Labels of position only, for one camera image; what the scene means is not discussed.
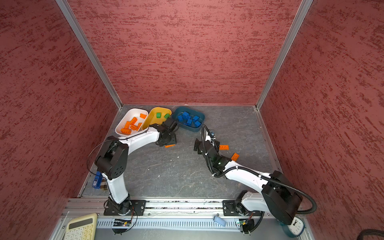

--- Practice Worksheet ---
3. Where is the yellow plastic bin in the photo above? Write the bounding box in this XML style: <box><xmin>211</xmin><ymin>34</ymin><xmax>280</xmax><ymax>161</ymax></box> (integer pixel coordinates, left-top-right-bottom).
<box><xmin>141</xmin><ymin>107</ymin><xmax>172</xmax><ymax>130</ymax></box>

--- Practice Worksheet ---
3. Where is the plaid pouch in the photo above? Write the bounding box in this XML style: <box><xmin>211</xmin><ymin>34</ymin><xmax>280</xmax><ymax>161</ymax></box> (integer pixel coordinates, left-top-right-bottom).
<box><xmin>100</xmin><ymin>182</ymin><xmax>108</xmax><ymax>191</ymax></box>

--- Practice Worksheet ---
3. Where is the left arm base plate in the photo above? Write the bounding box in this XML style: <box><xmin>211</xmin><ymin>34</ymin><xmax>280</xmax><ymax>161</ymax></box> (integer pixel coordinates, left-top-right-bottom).
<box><xmin>104</xmin><ymin>198</ymin><xmax>147</xmax><ymax>217</ymax></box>

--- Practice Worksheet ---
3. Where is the teal plastic bin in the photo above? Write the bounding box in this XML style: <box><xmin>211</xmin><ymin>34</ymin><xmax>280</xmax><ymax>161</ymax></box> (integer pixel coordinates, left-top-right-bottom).
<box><xmin>171</xmin><ymin>107</ymin><xmax>205</xmax><ymax>132</ymax></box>

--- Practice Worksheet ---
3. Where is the teal alarm clock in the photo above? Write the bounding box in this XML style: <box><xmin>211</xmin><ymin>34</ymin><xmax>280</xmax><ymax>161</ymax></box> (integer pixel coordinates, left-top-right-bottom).
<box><xmin>281</xmin><ymin>217</ymin><xmax>305</xmax><ymax>238</ymax></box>

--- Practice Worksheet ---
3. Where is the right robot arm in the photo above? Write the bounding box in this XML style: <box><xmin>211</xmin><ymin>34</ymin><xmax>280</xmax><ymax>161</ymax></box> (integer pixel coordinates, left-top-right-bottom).
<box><xmin>194</xmin><ymin>139</ymin><xmax>318</xmax><ymax>225</ymax></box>

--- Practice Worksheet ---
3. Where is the cream calculator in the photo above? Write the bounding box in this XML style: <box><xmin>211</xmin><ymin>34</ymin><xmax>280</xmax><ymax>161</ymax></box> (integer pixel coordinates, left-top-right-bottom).
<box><xmin>64</xmin><ymin>213</ymin><xmax>98</xmax><ymax>240</ymax></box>

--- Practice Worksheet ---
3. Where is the small blue cylinder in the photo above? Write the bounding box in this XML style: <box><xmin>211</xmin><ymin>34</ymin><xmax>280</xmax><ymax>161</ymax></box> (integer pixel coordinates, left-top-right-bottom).
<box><xmin>213</xmin><ymin>215</ymin><xmax>227</xmax><ymax>227</ymax></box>

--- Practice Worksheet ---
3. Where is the white plastic bin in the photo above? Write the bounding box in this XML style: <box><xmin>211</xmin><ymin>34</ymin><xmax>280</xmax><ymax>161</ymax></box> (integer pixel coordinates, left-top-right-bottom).
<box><xmin>115</xmin><ymin>108</ymin><xmax>149</xmax><ymax>137</ymax></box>

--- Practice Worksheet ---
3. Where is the blue stapler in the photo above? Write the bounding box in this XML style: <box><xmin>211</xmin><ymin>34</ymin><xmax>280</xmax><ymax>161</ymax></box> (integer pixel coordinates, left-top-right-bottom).
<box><xmin>92</xmin><ymin>171</ymin><xmax>103</xmax><ymax>189</ymax></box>

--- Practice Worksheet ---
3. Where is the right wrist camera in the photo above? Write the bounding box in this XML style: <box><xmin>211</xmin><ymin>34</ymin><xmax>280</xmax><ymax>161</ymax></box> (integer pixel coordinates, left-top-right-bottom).
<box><xmin>205</xmin><ymin>130</ymin><xmax>215</xmax><ymax>142</ymax></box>

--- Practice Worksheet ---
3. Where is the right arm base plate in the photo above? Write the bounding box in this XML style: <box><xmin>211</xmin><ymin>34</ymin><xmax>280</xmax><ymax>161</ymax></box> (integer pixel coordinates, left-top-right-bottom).
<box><xmin>222</xmin><ymin>200</ymin><xmax>262</xmax><ymax>217</ymax></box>

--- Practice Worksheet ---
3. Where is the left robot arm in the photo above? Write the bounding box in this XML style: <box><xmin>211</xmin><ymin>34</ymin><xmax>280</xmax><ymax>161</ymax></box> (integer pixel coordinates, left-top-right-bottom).
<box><xmin>95</xmin><ymin>118</ymin><xmax>177</xmax><ymax>216</ymax></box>

